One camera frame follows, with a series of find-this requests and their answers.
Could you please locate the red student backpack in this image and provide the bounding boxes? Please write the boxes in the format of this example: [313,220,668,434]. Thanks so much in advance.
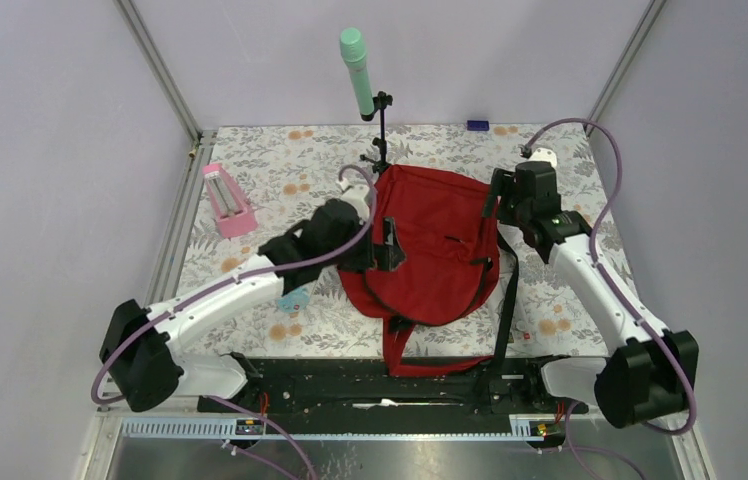
[339,165,504,377]

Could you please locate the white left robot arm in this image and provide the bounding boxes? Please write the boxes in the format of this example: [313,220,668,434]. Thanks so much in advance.
[92,195,377,412]

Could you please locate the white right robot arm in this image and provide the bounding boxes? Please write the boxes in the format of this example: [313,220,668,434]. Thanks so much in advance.
[483,161,699,435]

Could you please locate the small blue block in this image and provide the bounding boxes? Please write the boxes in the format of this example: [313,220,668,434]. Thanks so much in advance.
[466,120,490,131]

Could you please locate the pink metronome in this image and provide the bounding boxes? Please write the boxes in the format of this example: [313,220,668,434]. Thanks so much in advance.
[203,163,258,239]

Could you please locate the black mini tripod stand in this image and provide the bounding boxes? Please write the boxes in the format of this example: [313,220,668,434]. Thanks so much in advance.
[359,91,393,175]

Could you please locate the clear plastic pouch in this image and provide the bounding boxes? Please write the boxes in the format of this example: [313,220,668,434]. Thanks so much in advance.
[494,293,537,348]

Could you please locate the mint green microphone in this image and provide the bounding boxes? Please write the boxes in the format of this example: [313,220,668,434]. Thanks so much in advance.
[339,27,376,121]

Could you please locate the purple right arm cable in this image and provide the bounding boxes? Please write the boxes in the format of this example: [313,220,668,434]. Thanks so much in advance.
[520,117,700,480]

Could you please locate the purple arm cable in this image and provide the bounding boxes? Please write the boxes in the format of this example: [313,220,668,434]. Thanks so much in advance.
[90,165,379,480]
[520,117,700,480]

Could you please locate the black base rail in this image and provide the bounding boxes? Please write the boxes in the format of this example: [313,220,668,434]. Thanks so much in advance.
[197,357,571,438]

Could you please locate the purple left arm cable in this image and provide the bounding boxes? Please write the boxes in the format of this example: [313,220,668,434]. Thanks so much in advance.
[90,165,379,480]

